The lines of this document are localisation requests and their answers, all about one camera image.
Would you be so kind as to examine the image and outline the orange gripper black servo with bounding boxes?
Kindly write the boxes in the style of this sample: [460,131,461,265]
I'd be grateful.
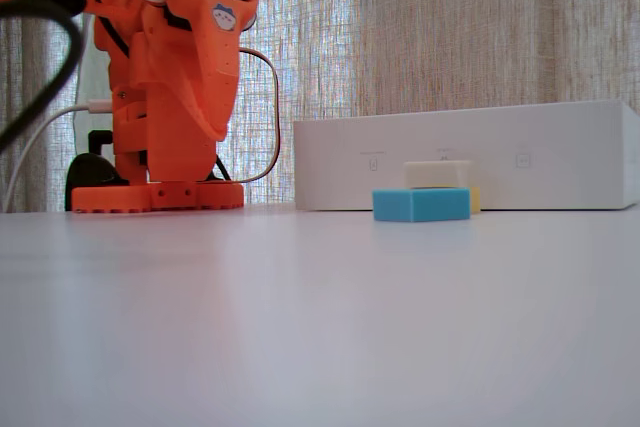
[94,0,264,143]

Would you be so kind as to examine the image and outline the orange robot base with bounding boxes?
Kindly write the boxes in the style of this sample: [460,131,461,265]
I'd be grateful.
[71,180,245,214]

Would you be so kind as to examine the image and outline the cream cuboid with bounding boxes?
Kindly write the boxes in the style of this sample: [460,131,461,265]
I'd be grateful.
[402,160,474,191]

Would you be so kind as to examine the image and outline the blue cuboid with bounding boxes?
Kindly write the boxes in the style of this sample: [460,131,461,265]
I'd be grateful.
[372,187,472,223]

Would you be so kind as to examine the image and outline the white cardboard bin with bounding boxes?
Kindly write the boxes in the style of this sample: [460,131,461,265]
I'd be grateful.
[293,99,640,212]

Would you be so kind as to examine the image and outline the black table clamp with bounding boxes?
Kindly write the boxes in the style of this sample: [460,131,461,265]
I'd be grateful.
[64,129,151,212]

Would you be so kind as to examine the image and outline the red white black servo cable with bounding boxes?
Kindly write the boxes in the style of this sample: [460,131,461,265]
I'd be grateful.
[214,46,281,184]

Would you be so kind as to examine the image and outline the black camera cable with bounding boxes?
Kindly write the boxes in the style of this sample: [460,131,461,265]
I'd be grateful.
[0,0,84,151]

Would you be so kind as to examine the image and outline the white usb cable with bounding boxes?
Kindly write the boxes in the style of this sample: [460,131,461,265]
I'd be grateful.
[0,100,114,213]

